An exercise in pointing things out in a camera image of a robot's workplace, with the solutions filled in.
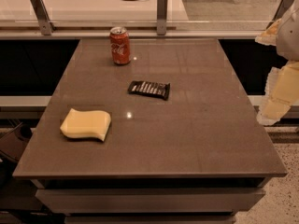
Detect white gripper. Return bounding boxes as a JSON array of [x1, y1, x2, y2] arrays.
[[255, 0, 299, 126]]

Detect yellow sponge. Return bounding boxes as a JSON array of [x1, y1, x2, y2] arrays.
[[60, 108, 111, 141]]

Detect black candy bar wrapper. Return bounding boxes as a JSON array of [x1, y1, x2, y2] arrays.
[[128, 81, 170, 100]]

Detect grey table drawer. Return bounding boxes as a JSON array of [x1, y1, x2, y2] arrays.
[[36, 188, 264, 214]]

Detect red Coca-Cola can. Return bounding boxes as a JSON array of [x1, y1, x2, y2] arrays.
[[109, 27, 131, 65]]

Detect dark chair at left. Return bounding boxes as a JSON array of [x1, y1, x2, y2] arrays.
[[0, 123, 32, 163]]

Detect right metal railing bracket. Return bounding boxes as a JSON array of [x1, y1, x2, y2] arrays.
[[267, 0, 294, 27]]

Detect metal railing bracket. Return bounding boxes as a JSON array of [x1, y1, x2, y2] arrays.
[[156, 0, 168, 35], [30, 0, 54, 35], [267, 0, 294, 27]]

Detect middle metal railing bracket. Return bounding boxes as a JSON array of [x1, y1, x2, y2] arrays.
[[156, 0, 168, 35]]

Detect left metal railing bracket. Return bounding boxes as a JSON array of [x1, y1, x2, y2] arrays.
[[30, 0, 54, 35]]

